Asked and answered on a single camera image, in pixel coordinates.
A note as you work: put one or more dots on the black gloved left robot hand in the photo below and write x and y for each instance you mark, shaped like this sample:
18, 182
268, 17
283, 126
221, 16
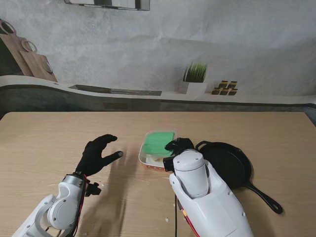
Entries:
95, 155

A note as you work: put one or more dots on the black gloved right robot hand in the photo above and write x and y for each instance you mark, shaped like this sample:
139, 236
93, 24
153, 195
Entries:
179, 145

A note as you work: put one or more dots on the white food container orange print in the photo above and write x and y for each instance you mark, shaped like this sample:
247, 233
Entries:
144, 160

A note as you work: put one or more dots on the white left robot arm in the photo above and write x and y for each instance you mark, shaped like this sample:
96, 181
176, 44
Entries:
59, 207

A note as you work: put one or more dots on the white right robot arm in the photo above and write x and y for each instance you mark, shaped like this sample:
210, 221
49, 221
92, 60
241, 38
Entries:
205, 192

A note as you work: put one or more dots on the round black frying pan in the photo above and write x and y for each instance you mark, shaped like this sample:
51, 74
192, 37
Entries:
229, 163

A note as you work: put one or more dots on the yellow black spice jar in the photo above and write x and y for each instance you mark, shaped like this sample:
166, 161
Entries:
223, 84
232, 84
232, 91
216, 90
224, 91

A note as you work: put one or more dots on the dark flat cooktop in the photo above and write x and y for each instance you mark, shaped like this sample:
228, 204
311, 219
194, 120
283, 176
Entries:
116, 90

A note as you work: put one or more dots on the green grass plant white pot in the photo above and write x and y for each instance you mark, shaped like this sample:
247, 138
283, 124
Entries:
195, 76

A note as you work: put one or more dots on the light wooden cutting board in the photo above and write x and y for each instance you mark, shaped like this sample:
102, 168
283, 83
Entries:
37, 64

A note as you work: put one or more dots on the dark wooden cutting board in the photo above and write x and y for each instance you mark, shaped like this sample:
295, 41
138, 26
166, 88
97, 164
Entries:
12, 49

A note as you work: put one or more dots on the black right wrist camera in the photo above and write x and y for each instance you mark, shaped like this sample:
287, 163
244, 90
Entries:
168, 165

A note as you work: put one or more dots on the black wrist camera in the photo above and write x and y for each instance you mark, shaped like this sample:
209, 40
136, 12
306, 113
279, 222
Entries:
168, 165
93, 189

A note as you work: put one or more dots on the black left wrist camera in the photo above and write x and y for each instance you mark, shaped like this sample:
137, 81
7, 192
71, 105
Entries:
93, 189

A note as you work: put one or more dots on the dark wall shelf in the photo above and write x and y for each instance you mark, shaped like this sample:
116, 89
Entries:
106, 3

